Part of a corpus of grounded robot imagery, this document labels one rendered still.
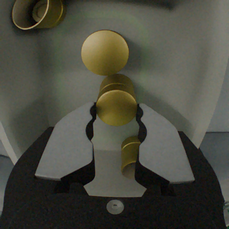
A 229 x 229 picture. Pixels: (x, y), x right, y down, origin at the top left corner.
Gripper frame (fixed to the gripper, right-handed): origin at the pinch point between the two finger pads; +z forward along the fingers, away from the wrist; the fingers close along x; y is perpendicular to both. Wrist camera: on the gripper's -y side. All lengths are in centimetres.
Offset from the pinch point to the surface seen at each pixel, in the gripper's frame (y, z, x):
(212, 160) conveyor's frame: 6.7, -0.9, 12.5
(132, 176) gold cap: 9.3, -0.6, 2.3
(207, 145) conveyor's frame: 6.7, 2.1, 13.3
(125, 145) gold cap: 6.6, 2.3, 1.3
